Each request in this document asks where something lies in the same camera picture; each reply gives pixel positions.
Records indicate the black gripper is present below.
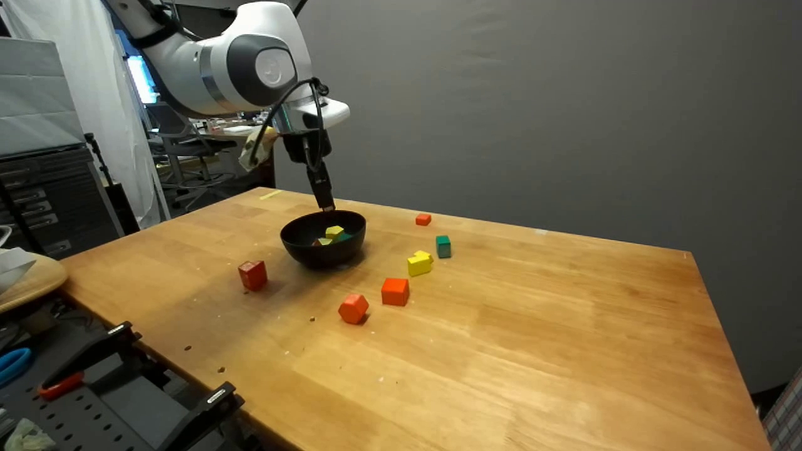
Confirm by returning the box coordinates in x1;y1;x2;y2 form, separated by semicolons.
278;110;338;214

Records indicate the black round bowl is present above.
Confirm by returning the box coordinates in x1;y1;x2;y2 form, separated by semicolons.
278;208;372;271

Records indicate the red wooden cube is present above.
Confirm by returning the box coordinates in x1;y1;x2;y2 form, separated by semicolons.
236;258;270;293

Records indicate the tan background desk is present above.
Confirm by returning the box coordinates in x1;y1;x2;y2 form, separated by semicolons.
199;115;276;190

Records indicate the orange wooden cube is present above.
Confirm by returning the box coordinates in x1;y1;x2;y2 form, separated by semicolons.
335;291;372;329
378;276;413;309

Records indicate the dark office chair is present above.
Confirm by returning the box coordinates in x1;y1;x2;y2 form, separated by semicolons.
146;99;253;216

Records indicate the bright blue monitor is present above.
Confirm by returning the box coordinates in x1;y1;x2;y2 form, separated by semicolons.
122;48;164;107

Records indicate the black stand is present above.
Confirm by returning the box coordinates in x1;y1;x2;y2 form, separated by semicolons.
83;131;144;239

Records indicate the grey fabric backdrop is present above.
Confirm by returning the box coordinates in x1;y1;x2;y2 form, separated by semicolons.
274;0;802;397

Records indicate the white fabric curtain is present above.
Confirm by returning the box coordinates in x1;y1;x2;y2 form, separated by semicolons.
3;0;174;230

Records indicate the black equipment case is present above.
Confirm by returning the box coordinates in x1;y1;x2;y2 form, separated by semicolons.
0;144;129;261

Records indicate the grey storage box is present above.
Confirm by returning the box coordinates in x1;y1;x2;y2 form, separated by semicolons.
0;35;91;161

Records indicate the round wooden board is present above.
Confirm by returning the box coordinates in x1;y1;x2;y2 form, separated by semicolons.
0;251;73;318

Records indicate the white crumpled plastic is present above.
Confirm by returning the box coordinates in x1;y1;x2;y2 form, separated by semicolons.
0;244;42;291

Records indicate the black perforated side table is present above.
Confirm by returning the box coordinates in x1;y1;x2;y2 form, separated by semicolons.
0;295;253;451

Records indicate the small white plastic part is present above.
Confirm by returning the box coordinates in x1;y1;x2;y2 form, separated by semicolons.
3;417;52;451

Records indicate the grey striped fabric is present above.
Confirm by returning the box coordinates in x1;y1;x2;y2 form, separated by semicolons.
754;367;802;451

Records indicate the tan wrist camera bar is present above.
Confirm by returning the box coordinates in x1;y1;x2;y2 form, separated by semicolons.
236;124;281;174

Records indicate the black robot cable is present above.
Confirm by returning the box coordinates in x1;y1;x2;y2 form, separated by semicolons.
249;75;330;171

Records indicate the blue handled tool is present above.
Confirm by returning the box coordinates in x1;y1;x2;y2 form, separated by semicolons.
0;345;36;388

